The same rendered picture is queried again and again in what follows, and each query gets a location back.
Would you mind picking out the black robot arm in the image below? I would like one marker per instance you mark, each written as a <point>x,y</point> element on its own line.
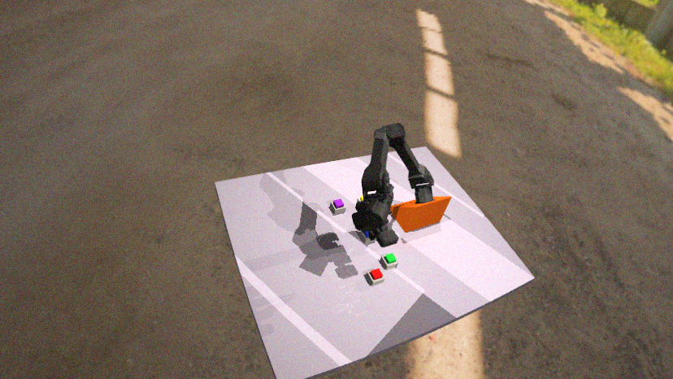
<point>376,178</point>

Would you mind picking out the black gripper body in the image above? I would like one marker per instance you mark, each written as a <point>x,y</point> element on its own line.
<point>384,237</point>

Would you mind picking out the red button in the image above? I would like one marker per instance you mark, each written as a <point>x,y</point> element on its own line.
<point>375,276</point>

